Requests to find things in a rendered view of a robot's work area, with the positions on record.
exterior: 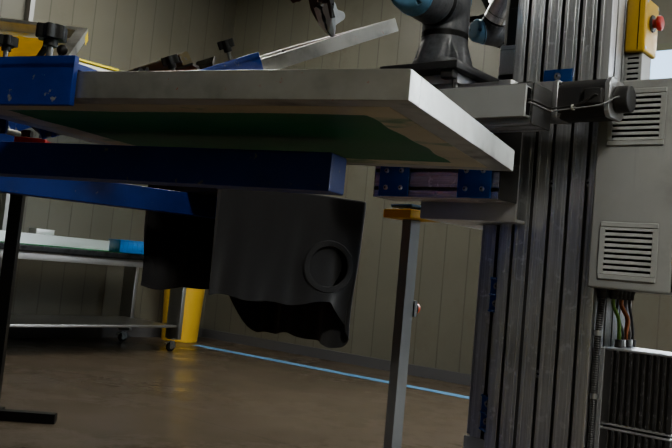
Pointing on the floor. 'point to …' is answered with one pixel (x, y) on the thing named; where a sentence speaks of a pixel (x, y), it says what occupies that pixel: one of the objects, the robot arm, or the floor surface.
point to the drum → (186, 314)
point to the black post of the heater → (12, 301)
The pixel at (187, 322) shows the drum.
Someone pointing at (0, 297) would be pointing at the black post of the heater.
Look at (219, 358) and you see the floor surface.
